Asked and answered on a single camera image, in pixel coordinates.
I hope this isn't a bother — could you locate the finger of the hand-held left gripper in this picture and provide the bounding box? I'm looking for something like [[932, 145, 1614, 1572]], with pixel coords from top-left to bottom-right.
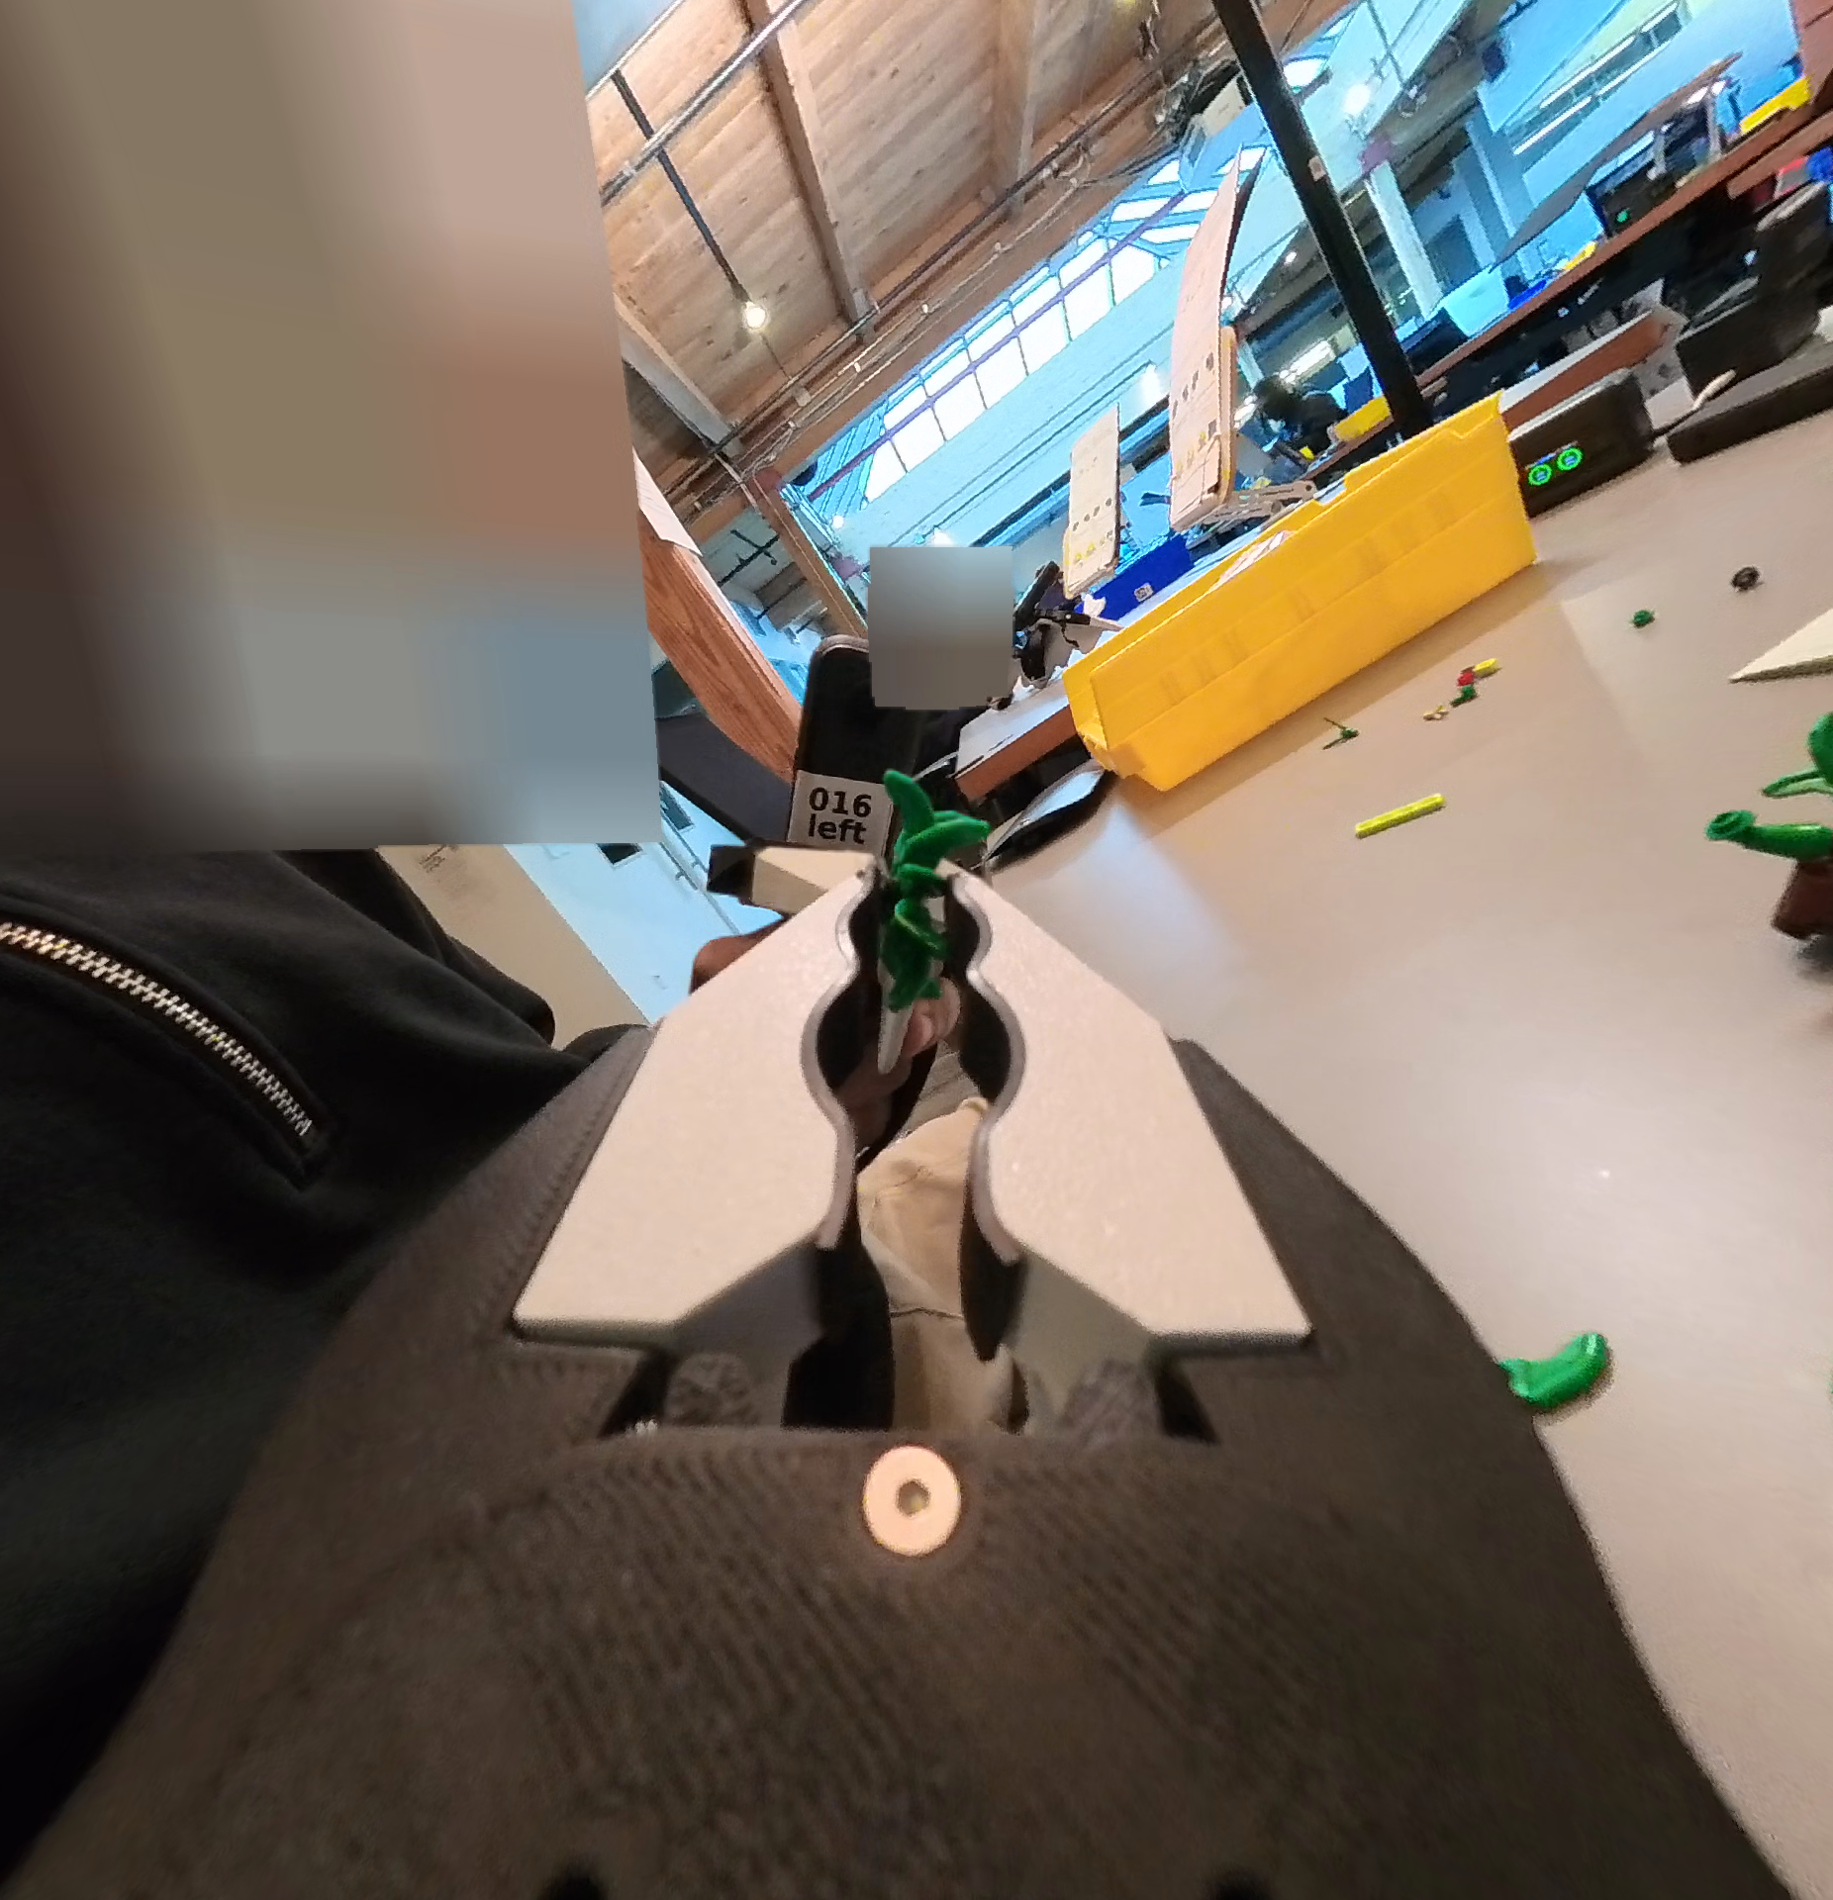
[[749, 847, 860, 909]]

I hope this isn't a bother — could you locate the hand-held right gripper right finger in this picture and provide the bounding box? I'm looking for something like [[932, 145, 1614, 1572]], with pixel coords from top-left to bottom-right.
[[938, 873, 1316, 1433]]

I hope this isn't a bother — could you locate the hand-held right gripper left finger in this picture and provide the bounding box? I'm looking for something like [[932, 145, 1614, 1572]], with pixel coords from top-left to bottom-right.
[[512, 863, 894, 1432]]

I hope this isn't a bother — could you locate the green toy plant stem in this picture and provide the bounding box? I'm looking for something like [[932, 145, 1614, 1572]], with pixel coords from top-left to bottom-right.
[[880, 768, 992, 1014]]

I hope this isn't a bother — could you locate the person's left hand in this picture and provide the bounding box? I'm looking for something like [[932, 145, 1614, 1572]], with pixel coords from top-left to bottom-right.
[[691, 929, 960, 1153]]

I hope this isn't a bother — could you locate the black office chair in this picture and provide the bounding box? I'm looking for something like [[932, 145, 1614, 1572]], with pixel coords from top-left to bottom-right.
[[657, 699, 803, 855]]

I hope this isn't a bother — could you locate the wooden beam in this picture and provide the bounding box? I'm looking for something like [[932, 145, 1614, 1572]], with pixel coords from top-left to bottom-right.
[[630, 446, 808, 790]]

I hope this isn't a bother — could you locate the white paper sheet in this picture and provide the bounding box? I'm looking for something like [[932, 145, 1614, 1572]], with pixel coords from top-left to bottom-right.
[[630, 450, 702, 555]]

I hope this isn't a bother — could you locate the blue plastic bin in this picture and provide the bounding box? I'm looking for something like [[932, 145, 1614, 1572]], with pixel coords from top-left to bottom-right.
[[1086, 536, 1201, 613]]

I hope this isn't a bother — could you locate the small cardboard sign board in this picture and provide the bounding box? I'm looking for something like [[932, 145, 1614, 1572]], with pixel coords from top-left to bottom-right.
[[1066, 408, 1126, 595]]

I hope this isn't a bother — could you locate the curved green toy leaf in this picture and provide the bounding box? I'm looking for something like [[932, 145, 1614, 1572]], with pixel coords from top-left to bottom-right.
[[1500, 1331, 1612, 1411]]

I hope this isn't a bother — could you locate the tall cardboard sign board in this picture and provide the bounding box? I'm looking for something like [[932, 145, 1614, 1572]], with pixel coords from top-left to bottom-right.
[[1165, 149, 1264, 535]]

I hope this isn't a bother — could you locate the yellow plastic bin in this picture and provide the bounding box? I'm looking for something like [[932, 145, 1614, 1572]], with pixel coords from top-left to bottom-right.
[[1066, 392, 1538, 793]]

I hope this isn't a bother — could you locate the person's black jacket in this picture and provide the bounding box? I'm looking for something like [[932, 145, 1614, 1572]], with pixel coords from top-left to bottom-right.
[[0, 849, 665, 1900]]

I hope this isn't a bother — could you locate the black steel column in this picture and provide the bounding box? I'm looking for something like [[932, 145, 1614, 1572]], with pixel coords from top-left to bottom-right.
[[1211, 0, 1429, 436]]

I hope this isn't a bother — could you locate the toy flower plant brown pot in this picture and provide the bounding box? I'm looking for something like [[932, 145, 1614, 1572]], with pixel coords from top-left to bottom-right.
[[1707, 714, 1833, 945]]

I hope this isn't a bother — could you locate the black device with green lights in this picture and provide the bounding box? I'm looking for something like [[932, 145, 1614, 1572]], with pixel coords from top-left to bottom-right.
[[1509, 369, 1659, 520]]

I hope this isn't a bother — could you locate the instruction booklet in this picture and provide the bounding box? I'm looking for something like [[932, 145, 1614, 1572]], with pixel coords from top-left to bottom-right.
[[1731, 586, 1833, 685]]

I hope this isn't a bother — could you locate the black flat case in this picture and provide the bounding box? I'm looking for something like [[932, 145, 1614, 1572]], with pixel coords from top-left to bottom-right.
[[1665, 329, 1833, 465]]

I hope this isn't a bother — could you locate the black equipment box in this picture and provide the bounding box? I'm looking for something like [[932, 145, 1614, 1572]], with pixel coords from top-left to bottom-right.
[[1674, 179, 1833, 390]]

